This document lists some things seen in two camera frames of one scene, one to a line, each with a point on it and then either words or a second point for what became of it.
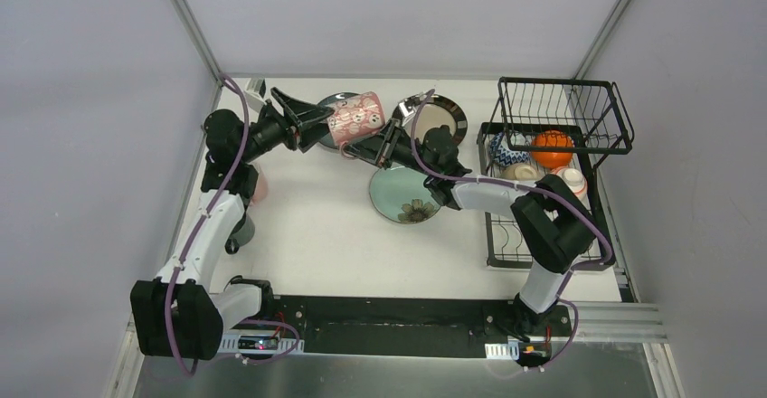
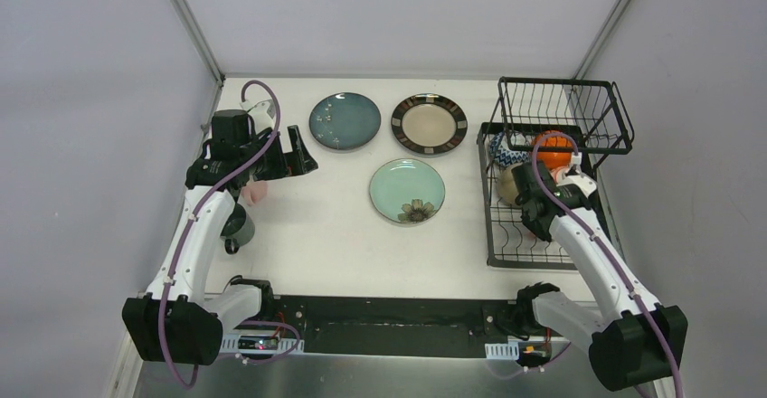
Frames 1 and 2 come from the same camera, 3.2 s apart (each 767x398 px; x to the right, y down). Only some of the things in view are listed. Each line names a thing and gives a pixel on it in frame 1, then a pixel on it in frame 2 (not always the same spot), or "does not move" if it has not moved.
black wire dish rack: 555,128 does not move
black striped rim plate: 439,111 does not move
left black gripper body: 291,132 → 283,156
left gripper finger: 310,135 → 299,162
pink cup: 260,189 does not move
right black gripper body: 402,152 → 534,225
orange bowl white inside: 552,137 does not move
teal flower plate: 398,194 does not move
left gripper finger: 300,111 → 298,144
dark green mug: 242,234 does not move
